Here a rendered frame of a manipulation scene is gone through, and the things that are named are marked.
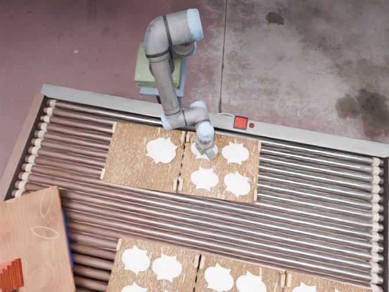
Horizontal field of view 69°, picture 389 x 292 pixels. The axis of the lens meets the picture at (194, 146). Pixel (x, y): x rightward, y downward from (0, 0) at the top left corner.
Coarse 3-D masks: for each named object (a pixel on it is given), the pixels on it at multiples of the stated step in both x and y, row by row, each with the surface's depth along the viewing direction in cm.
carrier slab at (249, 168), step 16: (224, 144) 157; (256, 144) 157; (192, 160) 154; (224, 160) 154; (256, 160) 154; (224, 176) 152; (256, 176) 151; (192, 192) 149; (208, 192) 149; (224, 192) 149
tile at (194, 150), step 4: (192, 144) 156; (192, 148) 155; (212, 148) 155; (216, 148) 155; (192, 152) 155; (196, 152) 155; (216, 152) 154; (200, 156) 154; (204, 156) 154; (208, 160) 154
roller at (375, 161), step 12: (72, 108) 167; (84, 108) 166; (96, 108) 167; (132, 120) 165; (144, 120) 164; (156, 120) 164; (216, 132) 161; (228, 132) 161; (264, 144) 159; (276, 144) 158; (288, 144) 158; (336, 156) 156; (348, 156) 155; (360, 156) 155
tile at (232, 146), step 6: (234, 144) 156; (240, 144) 156; (222, 150) 155; (228, 150) 155; (234, 150) 155; (240, 150) 155; (246, 150) 155; (228, 156) 154; (234, 156) 154; (240, 156) 154; (246, 156) 153; (228, 162) 153; (234, 162) 153; (240, 162) 153
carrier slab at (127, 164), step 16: (128, 128) 161; (144, 128) 160; (160, 128) 160; (112, 144) 158; (128, 144) 158; (144, 144) 158; (176, 144) 157; (112, 160) 155; (128, 160) 155; (144, 160) 155; (176, 160) 155; (112, 176) 153; (128, 176) 153; (144, 176) 152; (160, 176) 152; (176, 176) 152; (176, 192) 151
